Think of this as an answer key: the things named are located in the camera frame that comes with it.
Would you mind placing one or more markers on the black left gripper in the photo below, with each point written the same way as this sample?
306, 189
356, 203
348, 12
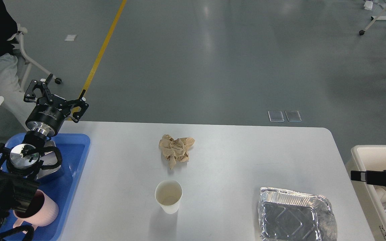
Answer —
50, 112

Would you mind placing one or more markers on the pink mug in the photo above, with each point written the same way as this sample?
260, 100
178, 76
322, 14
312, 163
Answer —
42, 211

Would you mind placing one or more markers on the aluminium foil tray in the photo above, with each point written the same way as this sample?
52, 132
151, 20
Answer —
287, 215

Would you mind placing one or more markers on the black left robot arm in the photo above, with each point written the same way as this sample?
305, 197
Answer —
23, 166

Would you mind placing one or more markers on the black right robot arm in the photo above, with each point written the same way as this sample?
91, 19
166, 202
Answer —
369, 177

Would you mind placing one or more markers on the blue plastic tray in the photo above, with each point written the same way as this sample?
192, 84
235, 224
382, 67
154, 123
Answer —
74, 148

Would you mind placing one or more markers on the person in black sweater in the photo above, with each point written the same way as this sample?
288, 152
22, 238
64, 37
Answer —
10, 89

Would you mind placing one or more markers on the white rolling chair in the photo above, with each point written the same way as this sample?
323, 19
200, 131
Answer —
24, 61

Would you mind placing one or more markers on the crumpled brown paper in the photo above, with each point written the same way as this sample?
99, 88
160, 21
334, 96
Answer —
175, 150

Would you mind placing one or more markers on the white paper cup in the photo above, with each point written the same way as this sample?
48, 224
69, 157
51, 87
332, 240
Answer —
168, 194

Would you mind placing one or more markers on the white waste bin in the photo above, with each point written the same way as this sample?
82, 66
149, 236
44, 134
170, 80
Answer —
372, 198

